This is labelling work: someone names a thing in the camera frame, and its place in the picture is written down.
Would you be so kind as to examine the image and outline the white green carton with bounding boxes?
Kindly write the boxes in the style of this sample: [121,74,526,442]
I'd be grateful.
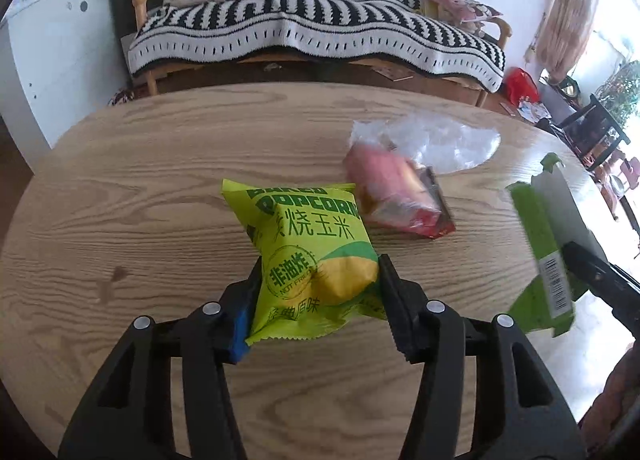
[508,152,606,336]

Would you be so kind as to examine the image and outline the yellow popcorn snack bag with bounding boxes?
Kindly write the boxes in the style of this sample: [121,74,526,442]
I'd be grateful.
[221,179,386,345]

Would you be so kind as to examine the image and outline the red cigarette box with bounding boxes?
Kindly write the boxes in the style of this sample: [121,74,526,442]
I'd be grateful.
[344,142,456,240]

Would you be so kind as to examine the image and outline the clear plastic bag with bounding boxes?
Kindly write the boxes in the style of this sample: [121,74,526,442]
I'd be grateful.
[349,112,501,175]

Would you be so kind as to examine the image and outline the black wooden chair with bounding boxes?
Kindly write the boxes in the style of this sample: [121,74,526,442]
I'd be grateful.
[549,94,631,173]

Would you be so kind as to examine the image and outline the red bag on floor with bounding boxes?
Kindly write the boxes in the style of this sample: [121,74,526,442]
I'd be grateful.
[503,68,540,106]

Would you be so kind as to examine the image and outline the striped black white sofa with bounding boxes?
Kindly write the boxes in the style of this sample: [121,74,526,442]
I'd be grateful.
[128,0,511,96]

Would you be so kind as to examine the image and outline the white cabinet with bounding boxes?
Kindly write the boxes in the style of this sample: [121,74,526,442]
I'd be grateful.
[1,0,129,167]

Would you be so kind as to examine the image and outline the pink cushion on sofa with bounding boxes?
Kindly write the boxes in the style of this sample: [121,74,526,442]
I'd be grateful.
[421,0,502,37]

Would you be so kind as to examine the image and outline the black speaker beside sofa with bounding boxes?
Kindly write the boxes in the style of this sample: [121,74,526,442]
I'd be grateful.
[108,0,138,87]

